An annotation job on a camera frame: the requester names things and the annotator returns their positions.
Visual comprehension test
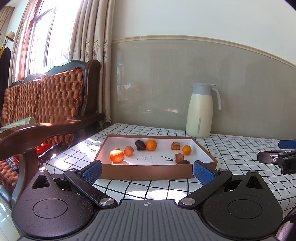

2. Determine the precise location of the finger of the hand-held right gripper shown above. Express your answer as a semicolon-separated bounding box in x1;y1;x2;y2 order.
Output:
279;139;296;149
257;151;296;165

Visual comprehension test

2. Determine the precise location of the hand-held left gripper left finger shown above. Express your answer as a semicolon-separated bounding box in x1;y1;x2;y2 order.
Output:
30;160;118;209

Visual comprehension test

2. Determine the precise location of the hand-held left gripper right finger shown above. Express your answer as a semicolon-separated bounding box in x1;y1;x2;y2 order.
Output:
178;160;266;209

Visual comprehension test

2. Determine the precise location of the large orange tangerine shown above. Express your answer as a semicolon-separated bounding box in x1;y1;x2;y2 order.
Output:
110;149;125;163

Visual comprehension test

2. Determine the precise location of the brown cardboard box tray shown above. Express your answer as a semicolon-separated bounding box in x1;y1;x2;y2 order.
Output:
94;134;218;180

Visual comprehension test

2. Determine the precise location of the white checkered tablecloth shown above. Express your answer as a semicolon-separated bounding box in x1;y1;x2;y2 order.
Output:
43;123;296;209

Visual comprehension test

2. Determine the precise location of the red plastic bag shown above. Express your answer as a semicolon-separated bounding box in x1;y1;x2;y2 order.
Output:
36;144;52;154

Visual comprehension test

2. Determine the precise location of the cream thermos jug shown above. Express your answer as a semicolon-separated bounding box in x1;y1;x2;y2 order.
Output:
186;83;222;139

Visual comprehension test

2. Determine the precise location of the light green cup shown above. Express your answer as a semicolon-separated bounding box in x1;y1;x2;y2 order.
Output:
3;116;36;128

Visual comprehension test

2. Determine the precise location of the wooden sofa with orange cushions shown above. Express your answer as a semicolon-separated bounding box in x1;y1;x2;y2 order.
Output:
0;60;105;209

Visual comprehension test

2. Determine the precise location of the dark hanging clothing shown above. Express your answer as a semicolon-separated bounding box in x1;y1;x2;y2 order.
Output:
0;45;11;112

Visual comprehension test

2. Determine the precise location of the beige curtain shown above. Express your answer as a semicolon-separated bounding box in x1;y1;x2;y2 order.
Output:
69;0;115;127

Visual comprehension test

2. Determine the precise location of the window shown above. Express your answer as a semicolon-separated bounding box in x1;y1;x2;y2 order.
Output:
23;0;80;75

